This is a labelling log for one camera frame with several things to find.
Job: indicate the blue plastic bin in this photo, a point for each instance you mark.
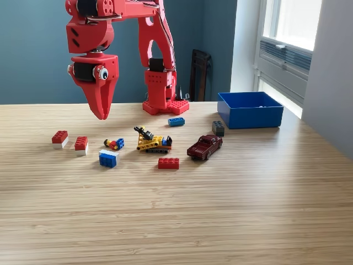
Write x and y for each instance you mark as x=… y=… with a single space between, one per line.
x=253 y=118

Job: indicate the red and white brick stack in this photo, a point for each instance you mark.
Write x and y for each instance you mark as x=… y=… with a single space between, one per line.
x=59 y=138
x=80 y=143

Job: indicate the toy figure red blue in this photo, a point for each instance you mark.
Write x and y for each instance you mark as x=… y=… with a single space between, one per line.
x=113 y=145

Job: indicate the blue and white brick stack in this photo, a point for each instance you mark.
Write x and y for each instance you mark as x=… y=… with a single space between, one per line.
x=107 y=160

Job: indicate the small yellow toy digger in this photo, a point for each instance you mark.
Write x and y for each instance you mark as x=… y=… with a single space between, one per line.
x=150 y=142

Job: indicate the black table clamp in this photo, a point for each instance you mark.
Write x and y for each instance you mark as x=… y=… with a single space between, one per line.
x=181 y=94

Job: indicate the flat blue brick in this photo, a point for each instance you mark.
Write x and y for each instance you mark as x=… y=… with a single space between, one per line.
x=176 y=122

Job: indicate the dark folded chair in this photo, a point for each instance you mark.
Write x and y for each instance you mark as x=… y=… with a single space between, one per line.
x=200 y=71

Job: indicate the red long brick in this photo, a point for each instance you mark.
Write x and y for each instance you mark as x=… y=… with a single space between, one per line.
x=168 y=164

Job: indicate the dark red toy car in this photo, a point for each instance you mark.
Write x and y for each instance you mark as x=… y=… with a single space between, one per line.
x=202 y=149

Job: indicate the dark grey brick stack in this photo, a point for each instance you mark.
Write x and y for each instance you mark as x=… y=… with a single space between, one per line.
x=218 y=129

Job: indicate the grey pleated window blind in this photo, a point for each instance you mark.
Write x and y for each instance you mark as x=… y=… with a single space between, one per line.
x=298 y=58

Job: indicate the white window frame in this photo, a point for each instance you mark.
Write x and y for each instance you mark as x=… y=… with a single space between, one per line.
x=271 y=22

